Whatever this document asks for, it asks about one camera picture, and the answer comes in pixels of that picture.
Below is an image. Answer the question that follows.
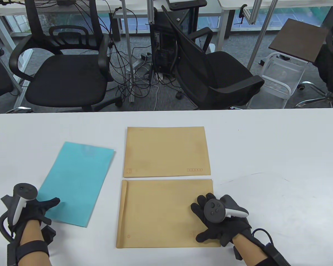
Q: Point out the person's left hand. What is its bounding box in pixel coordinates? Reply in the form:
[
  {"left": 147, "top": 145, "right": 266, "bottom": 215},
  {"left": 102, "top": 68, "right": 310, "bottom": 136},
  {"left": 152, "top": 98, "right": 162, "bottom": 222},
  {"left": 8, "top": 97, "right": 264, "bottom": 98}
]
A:
[{"left": 1, "top": 194, "right": 60, "bottom": 239}]

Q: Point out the person's right hand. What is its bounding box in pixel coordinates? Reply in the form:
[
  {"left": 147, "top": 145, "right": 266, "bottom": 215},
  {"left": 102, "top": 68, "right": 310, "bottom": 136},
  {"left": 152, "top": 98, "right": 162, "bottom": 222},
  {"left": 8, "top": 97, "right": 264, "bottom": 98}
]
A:
[{"left": 191, "top": 193, "right": 252, "bottom": 247}]

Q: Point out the blue paper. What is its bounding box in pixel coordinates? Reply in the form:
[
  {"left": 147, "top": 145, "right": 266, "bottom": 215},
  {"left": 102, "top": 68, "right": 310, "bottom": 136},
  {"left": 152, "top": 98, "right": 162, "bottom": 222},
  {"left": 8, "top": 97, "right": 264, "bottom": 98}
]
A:
[{"left": 37, "top": 142, "right": 115, "bottom": 228}]

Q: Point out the brown A4 envelope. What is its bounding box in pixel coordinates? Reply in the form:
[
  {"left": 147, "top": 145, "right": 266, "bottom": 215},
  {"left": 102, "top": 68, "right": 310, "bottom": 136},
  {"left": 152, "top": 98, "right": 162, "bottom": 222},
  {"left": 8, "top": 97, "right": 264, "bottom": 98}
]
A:
[
  {"left": 123, "top": 127, "right": 211, "bottom": 178},
  {"left": 116, "top": 179, "right": 221, "bottom": 248}
]

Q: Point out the person's left forearm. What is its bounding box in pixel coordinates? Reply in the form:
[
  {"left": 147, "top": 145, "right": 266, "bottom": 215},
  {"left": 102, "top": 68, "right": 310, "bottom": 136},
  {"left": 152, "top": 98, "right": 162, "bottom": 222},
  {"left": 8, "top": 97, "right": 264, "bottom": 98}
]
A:
[{"left": 17, "top": 219, "right": 52, "bottom": 266}]

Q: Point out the person's right forearm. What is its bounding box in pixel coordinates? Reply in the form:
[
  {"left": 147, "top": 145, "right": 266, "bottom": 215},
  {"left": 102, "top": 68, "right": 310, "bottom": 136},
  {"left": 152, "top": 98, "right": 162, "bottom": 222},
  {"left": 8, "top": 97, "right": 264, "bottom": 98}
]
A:
[{"left": 233, "top": 233, "right": 269, "bottom": 266}]

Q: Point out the black mesh office chair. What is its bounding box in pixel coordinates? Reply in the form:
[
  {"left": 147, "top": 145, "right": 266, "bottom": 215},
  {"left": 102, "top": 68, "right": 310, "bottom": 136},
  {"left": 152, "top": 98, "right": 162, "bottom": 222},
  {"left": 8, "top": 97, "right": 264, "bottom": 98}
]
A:
[{"left": 161, "top": 5, "right": 265, "bottom": 110}]

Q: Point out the white utility cart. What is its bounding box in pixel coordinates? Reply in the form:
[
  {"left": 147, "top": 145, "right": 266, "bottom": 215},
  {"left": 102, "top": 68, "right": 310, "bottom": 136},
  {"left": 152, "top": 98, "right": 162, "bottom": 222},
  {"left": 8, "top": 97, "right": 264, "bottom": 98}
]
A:
[{"left": 247, "top": 52, "right": 306, "bottom": 109}]

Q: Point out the white power strip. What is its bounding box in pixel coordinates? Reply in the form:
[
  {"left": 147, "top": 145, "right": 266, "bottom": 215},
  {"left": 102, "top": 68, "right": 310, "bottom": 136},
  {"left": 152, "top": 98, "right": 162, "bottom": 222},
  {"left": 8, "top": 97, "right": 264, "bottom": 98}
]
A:
[{"left": 128, "top": 53, "right": 152, "bottom": 74}]

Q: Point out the black office chair chrome base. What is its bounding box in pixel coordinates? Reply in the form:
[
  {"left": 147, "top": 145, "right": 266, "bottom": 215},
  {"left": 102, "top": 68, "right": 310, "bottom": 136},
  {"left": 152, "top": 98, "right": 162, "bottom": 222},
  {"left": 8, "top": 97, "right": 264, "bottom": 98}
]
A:
[{"left": 296, "top": 6, "right": 333, "bottom": 108}]

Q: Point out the dark wooden board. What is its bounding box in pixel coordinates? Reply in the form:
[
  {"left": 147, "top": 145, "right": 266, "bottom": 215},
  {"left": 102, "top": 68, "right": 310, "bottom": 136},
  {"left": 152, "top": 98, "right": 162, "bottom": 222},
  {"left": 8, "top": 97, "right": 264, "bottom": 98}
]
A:
[{"left": 268, "top": 18, "right": 329, "bottom": 63}]

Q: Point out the black computer tower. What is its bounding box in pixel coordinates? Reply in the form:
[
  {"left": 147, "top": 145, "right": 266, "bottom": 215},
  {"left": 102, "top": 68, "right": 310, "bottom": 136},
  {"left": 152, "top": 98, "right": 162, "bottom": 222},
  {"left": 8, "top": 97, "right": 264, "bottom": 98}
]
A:
[{"left": 151, "top": 11, "right": 181, "bottom": 76}]

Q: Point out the black clamp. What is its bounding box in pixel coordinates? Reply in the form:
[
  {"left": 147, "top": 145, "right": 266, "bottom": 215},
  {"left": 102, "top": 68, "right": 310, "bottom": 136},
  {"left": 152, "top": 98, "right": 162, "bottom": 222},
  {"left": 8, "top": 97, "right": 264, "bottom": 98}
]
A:
[{"left": 233, "top": 4, "right": 249, "bottom": 26}]

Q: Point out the black desk stand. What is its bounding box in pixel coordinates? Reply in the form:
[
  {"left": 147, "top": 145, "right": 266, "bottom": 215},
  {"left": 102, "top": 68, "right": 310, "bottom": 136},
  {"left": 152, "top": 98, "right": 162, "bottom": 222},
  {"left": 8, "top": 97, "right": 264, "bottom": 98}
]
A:
[{"left": 166, "top": 0, "right": 208, "bottom": 11}]

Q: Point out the black glove cable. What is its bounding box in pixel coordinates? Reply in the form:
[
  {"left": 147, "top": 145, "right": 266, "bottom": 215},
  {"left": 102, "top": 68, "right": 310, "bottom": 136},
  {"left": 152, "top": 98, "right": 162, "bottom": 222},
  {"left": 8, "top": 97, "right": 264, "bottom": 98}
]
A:
[{"left": 251, "top": 228, "right": 274, "bottom": 245}]

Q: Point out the black chair with loop handle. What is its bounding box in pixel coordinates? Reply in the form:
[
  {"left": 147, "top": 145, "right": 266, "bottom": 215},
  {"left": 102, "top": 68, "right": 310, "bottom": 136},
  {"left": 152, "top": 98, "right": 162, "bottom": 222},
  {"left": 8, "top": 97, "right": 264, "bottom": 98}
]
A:
[{"left": 9, "top": 0, "right": 122, "bottom": 112}]

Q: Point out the tangle of black cables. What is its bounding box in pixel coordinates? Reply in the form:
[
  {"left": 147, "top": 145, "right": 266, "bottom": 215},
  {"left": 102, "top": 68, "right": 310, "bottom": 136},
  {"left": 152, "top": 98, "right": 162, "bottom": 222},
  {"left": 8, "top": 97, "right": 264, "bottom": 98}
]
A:
[{"left": 100, "top": 0, "right": 183, "bottom": 110}]

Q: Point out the aluminium frame post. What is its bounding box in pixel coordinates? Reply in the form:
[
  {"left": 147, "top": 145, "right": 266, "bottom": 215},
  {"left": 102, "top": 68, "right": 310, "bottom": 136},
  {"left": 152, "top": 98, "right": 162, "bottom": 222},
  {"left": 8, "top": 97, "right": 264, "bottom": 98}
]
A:
[
  {"left": 247, "top": 0, "right": 278, "bottom": 70},
  {"left": 122, "top": 0, "right": 135, "bottom": 103},
  {"left": 244, "top": 0, "right": 264, "bottom": 25},
  {"left": 147, "top": 0, "right": 156, "bottom": 26}
]

